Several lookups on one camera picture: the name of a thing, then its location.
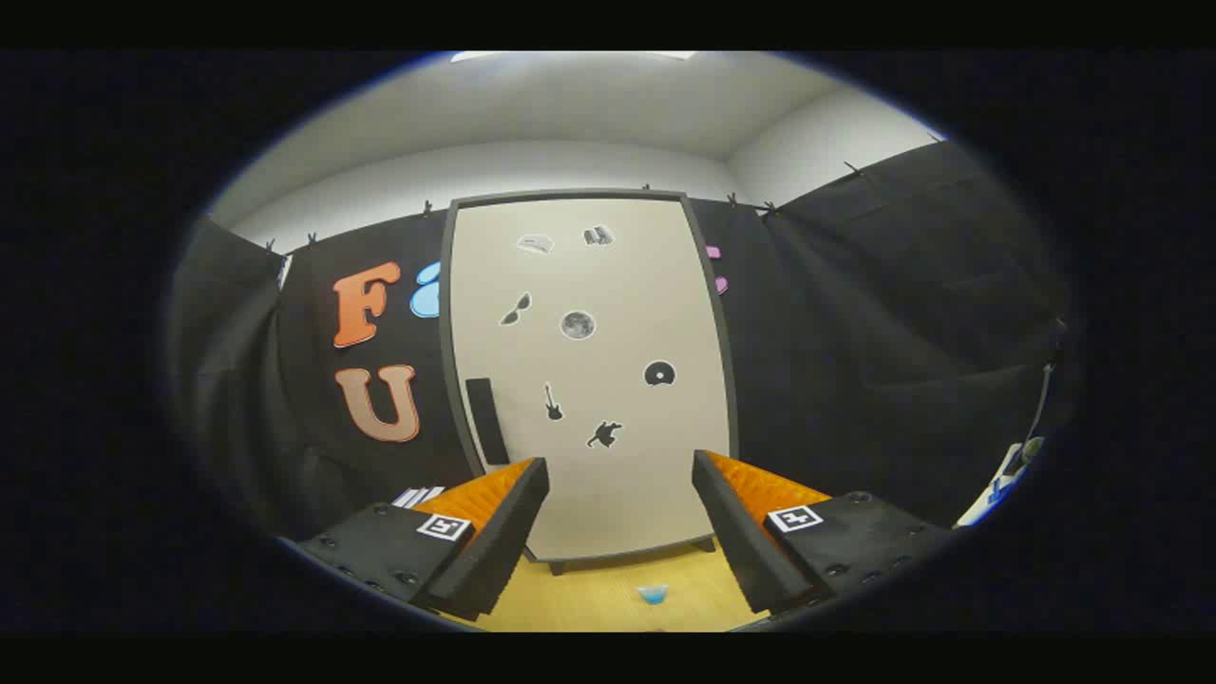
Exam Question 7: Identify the black backdrop cloth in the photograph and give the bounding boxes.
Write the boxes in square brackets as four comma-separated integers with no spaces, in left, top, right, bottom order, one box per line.
[171,138,1079,542]

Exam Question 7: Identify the beige cabinet door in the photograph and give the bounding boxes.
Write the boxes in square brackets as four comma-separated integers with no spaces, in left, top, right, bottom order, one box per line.
[449,198,731,561]

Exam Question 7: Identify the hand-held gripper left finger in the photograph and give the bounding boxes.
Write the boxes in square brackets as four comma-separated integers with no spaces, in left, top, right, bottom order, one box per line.
[296,457,551,620]

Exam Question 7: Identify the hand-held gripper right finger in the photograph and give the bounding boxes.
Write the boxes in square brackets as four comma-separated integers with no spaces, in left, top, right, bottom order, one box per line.
[692,450,951,615]

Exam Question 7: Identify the grey cable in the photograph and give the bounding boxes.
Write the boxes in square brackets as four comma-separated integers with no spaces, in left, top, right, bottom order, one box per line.
[1031,361,1062,452]

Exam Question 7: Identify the black door handle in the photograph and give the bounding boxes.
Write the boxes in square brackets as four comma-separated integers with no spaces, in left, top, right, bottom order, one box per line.
[465,378,511,466]

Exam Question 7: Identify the dark grey cabinet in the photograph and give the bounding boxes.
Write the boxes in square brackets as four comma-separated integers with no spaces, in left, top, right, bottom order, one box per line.
[440,188,740,577]

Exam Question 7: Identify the white blue object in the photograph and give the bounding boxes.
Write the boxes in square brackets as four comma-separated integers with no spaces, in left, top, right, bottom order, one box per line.
[955,437,1046,528]

